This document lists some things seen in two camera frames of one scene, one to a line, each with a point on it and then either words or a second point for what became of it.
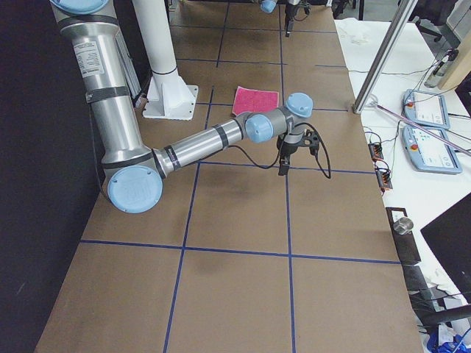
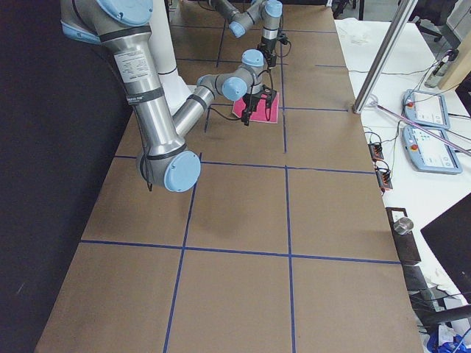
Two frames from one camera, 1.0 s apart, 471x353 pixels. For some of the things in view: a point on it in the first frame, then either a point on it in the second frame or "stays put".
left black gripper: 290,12 → 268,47
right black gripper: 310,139 → 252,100
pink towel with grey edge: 252,101 stays put
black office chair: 433,10 stays put
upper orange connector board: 376,150 stays put
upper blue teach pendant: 426,108 stays put
